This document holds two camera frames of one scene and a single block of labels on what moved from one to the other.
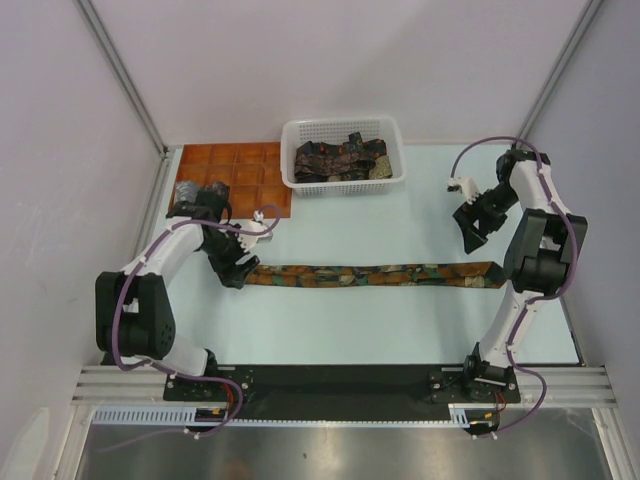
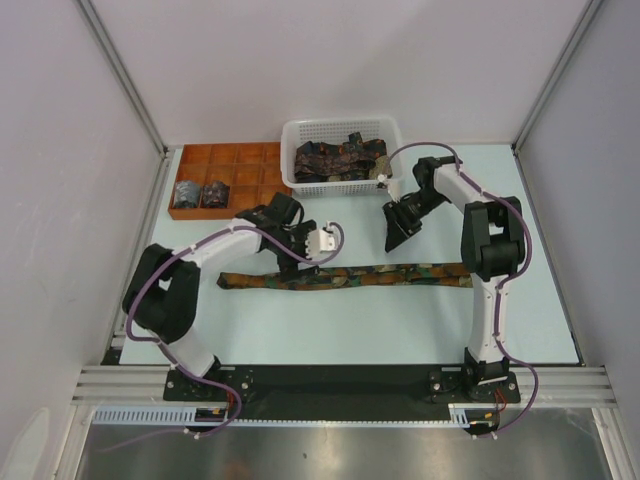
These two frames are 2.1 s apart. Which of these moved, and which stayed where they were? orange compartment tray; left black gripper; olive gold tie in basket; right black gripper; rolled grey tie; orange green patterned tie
Moved: right black gripper; left black gripper
Stayed: rolled grey tie; olive gold tie in basket; orange compartment tray; orange green patterned tie
